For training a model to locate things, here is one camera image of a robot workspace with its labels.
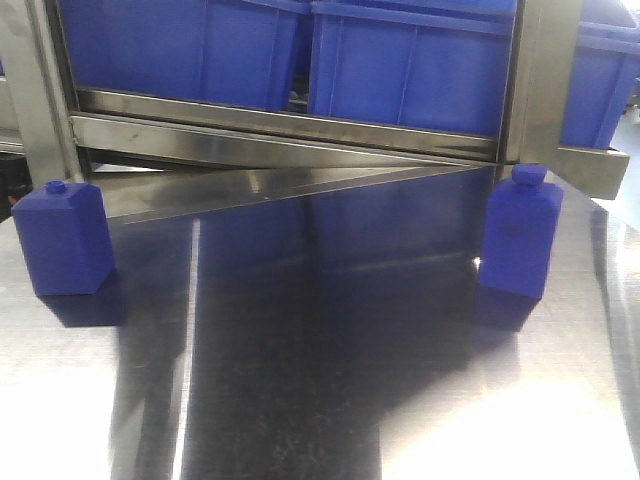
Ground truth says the stainless steel shelf frame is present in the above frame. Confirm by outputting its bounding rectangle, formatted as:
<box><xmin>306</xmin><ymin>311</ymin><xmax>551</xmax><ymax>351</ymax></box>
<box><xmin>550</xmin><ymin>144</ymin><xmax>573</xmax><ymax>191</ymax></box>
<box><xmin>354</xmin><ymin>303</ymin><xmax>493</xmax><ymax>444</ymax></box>
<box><xmin>1</xmin><ymin>1</ymin><xmax>629</xmax><ymax>200</ymax></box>

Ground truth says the blue plastic bin middle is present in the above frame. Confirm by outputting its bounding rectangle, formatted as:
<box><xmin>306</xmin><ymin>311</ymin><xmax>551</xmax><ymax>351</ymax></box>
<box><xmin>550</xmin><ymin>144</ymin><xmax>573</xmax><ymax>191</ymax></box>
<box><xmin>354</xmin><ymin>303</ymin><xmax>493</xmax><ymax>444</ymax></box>
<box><xmin>308</xmin><ymin>1</ymin><xmax>515</xmax><ymax>137</ymax></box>

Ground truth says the blue bottle-shaped part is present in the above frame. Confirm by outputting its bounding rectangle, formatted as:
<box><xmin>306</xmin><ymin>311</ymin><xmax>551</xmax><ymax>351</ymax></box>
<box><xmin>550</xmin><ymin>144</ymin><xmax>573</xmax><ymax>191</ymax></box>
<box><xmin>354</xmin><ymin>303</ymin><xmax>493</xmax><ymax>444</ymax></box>
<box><xmin>479</xmin><ymin>163</ymin><xmax>564</xmax><ymax>300</ymax></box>
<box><xmin>12</xmin><ymin>180</ymin><xmax>115</xmax><ymax>296</ymax></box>

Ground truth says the blue plastic bin far right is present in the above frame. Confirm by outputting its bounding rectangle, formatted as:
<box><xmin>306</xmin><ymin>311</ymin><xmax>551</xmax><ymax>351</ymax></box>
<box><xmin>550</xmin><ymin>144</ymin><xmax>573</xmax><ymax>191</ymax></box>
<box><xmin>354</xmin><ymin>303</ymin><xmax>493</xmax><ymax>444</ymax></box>
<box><xmin>560</xmin><ymin>13</ymin><xmax>639</xmax><ymax>150</ymax></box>

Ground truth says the blue plastic bin left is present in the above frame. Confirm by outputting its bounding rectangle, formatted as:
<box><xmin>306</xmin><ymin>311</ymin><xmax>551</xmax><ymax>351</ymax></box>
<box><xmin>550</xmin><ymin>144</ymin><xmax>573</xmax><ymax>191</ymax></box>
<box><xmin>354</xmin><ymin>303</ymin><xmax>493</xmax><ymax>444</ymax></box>
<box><xmin>59</xmin><ymin>1</ymin><xmax>310</xmax><ymax>111</ymax></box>

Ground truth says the blue plastic bin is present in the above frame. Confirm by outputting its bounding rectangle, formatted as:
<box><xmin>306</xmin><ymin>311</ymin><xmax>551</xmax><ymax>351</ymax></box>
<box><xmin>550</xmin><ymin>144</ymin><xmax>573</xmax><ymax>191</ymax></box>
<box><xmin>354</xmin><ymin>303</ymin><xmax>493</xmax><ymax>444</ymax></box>
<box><xmin>59</xmin><ymin>1</ymin><xmax>310</xmax><ymax>111</ymax></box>
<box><xmin>560</xmin><ymin>13</ymin><xmax>639</xmax><ymax>150</ymax></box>
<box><xmin>308</xmin><ymin>1</ymin><xmax>515</xmax><ymax>137</ymax></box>

